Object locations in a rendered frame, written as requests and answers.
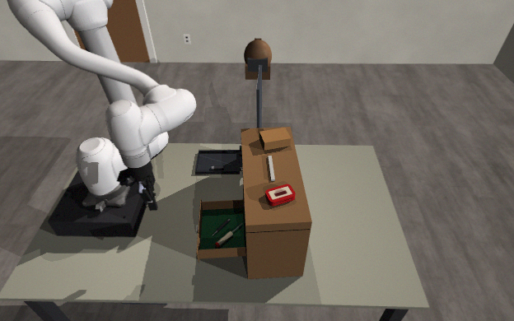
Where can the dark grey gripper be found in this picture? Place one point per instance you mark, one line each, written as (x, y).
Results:
(141, 175)

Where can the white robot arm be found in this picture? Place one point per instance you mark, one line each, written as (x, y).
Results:
(99, 163)

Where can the brown wooden tool chest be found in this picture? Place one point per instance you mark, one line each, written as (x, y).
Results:
(274, 238)

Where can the red rectangular tin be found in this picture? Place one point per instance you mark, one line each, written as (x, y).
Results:
(280, 194)

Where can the cream-handled screwdriver with red band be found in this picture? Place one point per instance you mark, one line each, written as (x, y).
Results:
(226, 237)

